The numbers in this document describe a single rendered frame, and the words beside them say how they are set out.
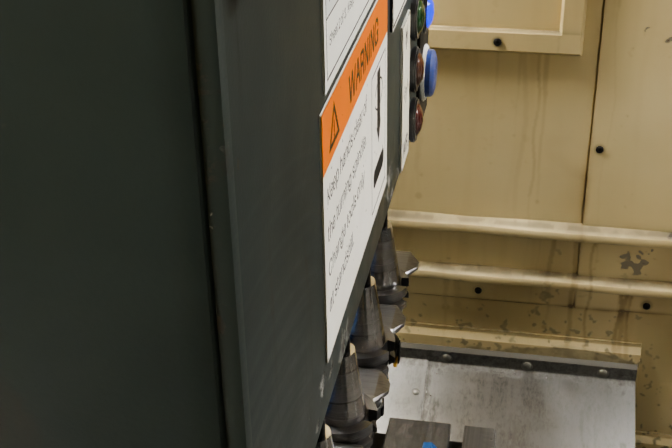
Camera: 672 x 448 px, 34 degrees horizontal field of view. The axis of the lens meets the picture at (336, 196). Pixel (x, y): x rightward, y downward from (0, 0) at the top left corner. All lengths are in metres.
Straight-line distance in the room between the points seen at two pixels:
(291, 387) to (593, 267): 1.24
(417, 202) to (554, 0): 0.35
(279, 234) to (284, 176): 0.02
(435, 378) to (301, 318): 1.30
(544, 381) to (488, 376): 0.08
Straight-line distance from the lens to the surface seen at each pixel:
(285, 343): 0.36
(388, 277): 1.16
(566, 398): 1.67
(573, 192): 1.53
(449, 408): 1.65
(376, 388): 1.04
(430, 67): 0.69
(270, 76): 0.31
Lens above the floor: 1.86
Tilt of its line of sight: 28 degrees down
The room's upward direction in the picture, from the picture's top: 1 degrees counter-clockwise
